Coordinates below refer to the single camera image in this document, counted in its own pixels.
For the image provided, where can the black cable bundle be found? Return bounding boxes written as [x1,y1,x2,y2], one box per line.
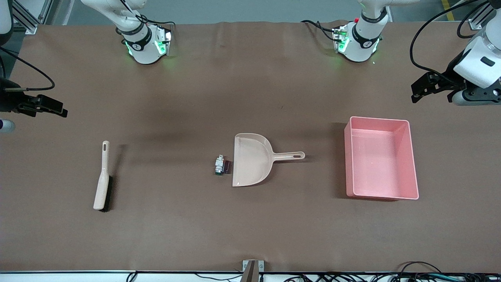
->
[282,261,501,282]

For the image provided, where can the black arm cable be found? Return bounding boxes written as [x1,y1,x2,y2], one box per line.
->
[409,0,494,79]
[0,47,56,92]

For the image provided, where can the black left base cable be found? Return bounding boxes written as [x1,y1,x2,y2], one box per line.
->
[301,19,338,42]

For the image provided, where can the grey metal bracket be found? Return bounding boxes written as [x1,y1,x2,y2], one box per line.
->
[242,260,265,282]

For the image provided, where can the pink plastic bin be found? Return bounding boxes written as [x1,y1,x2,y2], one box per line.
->
[344,116,420,201]

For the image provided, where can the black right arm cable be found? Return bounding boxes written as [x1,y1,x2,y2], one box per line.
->
[0,47,56,92]

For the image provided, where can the black base cable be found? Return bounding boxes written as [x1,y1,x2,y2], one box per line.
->
[301,19,338,42]
[140,15,177,29]

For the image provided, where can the beige hand brush black bristles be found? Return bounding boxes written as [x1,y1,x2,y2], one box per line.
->
[93,140,115,213]

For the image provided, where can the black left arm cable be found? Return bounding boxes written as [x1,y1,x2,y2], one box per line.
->
[409,0,494,79]

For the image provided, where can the beige plastic dustpan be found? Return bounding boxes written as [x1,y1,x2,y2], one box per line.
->
[232,133,306,188]

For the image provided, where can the black right base cable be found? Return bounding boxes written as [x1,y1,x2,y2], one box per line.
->
[140,15,177,29]

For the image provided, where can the aluminium frame profile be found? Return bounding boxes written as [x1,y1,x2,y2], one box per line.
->
[468,0,494,30]
[12,0,52,35]

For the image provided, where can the brown table mat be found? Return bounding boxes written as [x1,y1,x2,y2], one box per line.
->
[0,20,501,273]

